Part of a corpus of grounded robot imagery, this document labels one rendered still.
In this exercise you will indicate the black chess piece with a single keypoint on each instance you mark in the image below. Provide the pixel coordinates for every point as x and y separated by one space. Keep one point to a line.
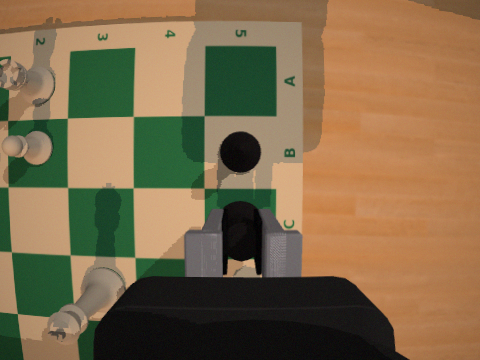
241 236
236 152

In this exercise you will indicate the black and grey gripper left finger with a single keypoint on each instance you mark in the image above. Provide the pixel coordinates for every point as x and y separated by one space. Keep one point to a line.
205 251

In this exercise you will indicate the green and cream chessboard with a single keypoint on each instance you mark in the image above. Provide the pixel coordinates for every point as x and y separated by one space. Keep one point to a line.
137 119

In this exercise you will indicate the white pawn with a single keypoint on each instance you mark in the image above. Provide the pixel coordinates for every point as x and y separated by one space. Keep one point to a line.
36 147

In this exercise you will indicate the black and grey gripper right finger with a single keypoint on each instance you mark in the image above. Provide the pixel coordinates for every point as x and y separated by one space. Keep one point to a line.
280 254

